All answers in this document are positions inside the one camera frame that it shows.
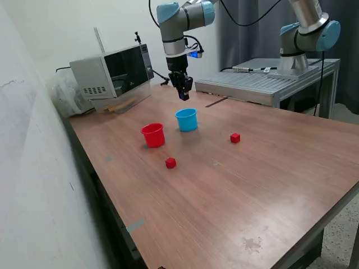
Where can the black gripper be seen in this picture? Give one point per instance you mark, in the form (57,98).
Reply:
(176,64)

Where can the red cube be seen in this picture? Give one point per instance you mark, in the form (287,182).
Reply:
(235,138)
(170,163)

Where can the silver blue UR5e robot arm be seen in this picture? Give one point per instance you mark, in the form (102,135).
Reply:
(179,33)

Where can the thin black strip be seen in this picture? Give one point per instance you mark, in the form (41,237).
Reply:
(216,102)

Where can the blue plastic cup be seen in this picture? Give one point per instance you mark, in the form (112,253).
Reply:
(186,123)

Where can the aluminium profile robot stand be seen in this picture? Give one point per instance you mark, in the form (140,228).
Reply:
(241,84)

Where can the red plastic cup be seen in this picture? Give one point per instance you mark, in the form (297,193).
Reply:
(152,138)

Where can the dark grey curtain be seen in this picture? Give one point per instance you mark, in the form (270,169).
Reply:
(244,47)

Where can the white warning tag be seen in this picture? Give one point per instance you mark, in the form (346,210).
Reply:
(267,69)

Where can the silver microwave oven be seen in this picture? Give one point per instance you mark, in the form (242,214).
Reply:
(92,75)

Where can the thin white rod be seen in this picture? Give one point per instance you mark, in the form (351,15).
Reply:
(99,40)

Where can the clear plastic bag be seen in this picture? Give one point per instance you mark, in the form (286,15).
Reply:
(64,95)

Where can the large grey tape strip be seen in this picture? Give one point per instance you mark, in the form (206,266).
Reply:
(135,225)

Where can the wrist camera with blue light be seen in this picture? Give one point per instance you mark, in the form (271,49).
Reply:
(196,53)

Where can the small black camera mount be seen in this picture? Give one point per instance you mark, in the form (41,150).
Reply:
(137,37)

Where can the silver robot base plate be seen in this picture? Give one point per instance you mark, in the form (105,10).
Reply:
(273,75)

